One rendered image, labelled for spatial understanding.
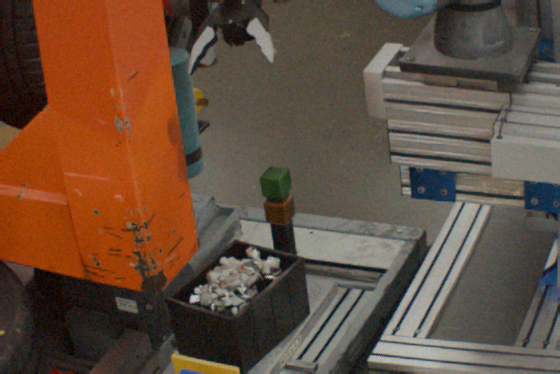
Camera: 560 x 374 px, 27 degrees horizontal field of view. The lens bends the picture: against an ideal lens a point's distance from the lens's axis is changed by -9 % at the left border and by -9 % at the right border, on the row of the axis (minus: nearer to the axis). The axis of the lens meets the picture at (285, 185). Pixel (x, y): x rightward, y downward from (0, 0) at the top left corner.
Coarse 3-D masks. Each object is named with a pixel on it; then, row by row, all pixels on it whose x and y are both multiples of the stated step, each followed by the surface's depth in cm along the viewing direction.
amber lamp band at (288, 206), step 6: (288, 198) 212; (264, 204) 212; (270, 204) 211; (276, 204) 211; (282, 204) 211; (288, 204) 212; (270, 210) 212; (276, 210) 211; (282, 210) 211; (288, 210) 212; (294, 210) 214; (270, 216) 213; (276, 216) 212; (282, 216) 211; (288, 216) 212; (270, 222) 213; (276, 222) 213; (282, 222) 212
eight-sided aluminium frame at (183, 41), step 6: (180, 18) 271; (186, 18) 272; (180, 24) 271; (186, 24) 272; (180, 30) 270; (186, 30) 272; (192, 30) 269; (174, 36) 270; (180, 36) 270; (186, 36) 273; (192, 36) 268; (174, 42) 270; (180, 42) 271; (186, 42) 272; (192, 42) 268; (186, 48) 268
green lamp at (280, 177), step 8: (272, 168) 211; (280, 168) 211; (264, 176) 209; (272, 176) 209; (280, 176) 209; (288, 176) 211; (264, 184) 210; (272, 184) 209; (280, 184) 209; (288, 184) 211; (264, 192) 211; (272, 192) 210; (280, 192) 209
